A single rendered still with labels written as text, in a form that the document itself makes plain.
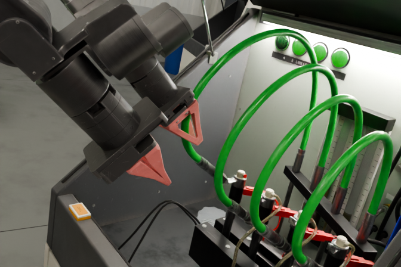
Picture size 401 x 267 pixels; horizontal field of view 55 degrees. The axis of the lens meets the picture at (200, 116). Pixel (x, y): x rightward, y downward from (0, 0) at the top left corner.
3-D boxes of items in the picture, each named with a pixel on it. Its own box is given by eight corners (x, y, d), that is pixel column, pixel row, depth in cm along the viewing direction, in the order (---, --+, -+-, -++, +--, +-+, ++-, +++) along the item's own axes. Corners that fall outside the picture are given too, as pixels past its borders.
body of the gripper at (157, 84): (172, 90, 70) (147, 58, 66) (197, 97, 61) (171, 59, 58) (144, 114, 68) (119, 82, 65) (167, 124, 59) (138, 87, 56)
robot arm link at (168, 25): (102, 44, 67) (83, 15, 59) (154, 5, 69) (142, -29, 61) (143, 90, 63) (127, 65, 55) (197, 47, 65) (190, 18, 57)
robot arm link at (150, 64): (102, 50, 61) (108, 54, 56) (137, 24, 62) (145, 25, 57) (129, 84, 64) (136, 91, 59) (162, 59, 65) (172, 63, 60)
